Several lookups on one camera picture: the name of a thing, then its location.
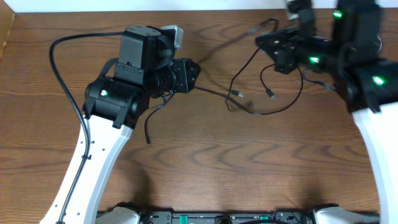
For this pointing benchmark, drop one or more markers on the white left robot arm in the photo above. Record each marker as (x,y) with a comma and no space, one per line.
(145,68)

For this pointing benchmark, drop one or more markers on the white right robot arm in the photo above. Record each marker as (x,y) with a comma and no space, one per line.
(362,78)

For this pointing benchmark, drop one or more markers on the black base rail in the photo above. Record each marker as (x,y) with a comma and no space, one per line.
(171,217)

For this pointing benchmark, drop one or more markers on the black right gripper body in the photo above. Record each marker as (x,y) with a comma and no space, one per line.
(314,53)

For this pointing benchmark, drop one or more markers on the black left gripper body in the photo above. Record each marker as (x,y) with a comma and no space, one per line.
(181,79)

